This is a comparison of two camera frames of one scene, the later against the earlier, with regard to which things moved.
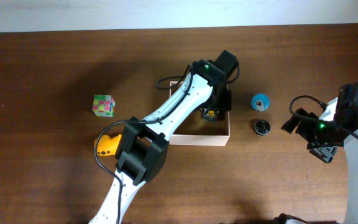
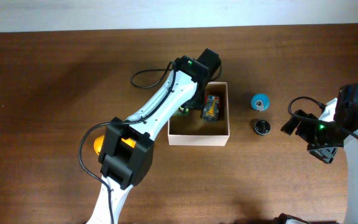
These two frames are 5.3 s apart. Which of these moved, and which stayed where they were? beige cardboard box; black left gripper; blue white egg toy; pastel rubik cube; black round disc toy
Moved: black left gripper; pastel rubik cube
Stayed: black round disc toy; blue white egg toy; beige cardboard box
